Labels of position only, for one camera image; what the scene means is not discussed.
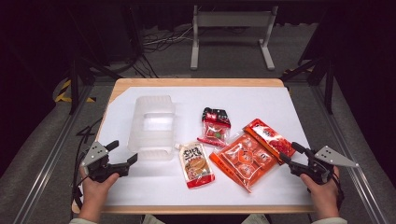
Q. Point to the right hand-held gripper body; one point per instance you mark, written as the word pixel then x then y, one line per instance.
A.
pixel 320 169

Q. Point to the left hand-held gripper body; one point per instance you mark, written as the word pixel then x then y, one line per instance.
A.
pixel 98 154

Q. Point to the clear plastic storage basket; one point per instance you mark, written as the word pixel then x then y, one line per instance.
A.
pixel 152 143

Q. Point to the large orange snack packet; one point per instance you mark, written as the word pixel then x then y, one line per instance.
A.
pixel 246 158

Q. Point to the black and red snack packet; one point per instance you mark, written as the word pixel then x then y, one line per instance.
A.
pixel 214 130

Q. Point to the person's right hand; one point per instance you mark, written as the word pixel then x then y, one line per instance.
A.
pixel 325 199

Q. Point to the person's left hand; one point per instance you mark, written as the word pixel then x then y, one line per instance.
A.
pixel 93 196

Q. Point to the spouted sauce pouch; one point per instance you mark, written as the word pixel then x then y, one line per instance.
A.
pixel 196 166

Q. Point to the black tripod stand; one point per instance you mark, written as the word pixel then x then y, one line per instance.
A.
pixel 74 81
pixel 328 84

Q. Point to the yellow and black hazard tape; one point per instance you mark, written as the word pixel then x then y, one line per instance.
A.
pixel 63 90

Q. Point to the white table mat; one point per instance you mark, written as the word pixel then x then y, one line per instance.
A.
pixel 218 96

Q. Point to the white metal stand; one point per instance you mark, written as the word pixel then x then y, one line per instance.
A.
pixel 233 19

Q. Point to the aluminium rail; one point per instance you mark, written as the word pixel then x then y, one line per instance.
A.
pixel 348 155
pixel 53 158

